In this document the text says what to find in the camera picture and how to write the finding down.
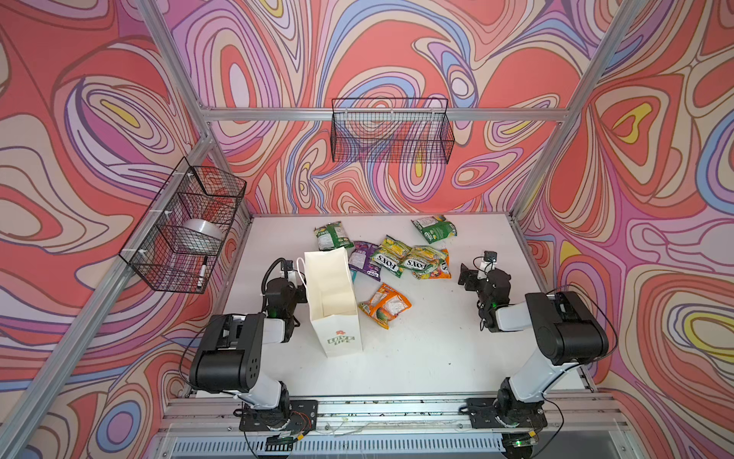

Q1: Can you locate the orange Fox's candy bag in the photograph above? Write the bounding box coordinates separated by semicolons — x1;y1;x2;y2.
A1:
399;246;451;280

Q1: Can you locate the white paper bag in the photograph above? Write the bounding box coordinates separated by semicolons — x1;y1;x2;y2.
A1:
302;248;363;358

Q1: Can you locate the green snack bag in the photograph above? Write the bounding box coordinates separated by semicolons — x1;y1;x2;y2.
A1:
411;215;458;244
313;221;354;252

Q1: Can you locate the orange snack bag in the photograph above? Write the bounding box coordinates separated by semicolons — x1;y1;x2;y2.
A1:
357;283;412;330

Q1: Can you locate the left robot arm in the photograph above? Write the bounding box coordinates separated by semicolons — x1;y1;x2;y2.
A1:
188;277;306;416

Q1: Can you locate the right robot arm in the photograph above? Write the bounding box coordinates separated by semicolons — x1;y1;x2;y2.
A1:
458;265;610;425

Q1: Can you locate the green yellow Fox's candy bag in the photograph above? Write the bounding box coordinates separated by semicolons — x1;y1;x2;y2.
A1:
371;235;412;278

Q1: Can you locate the purple snack bag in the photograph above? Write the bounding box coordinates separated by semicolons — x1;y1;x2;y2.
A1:
348;241;382;281

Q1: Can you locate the black marker pen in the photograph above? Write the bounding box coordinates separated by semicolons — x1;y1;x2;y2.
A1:
197;256;208;291

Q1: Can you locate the silver tape roll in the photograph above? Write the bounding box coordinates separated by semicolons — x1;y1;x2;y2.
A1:
183;218;225;240

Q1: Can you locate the black wire basket left wall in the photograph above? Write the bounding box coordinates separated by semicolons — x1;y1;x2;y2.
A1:
119;159;247;294

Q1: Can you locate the black wire basket wall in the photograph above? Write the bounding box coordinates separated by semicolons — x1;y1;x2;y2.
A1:
330;97;455;164
119;159;247;294

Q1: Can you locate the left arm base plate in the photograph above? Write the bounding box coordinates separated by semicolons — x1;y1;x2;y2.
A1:
233;399;318;435

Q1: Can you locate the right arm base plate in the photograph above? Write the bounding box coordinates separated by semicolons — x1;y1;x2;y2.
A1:
459;398;548;430

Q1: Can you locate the black wire basket back wall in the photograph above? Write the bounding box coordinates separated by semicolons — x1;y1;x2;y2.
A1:
330;97;455;164

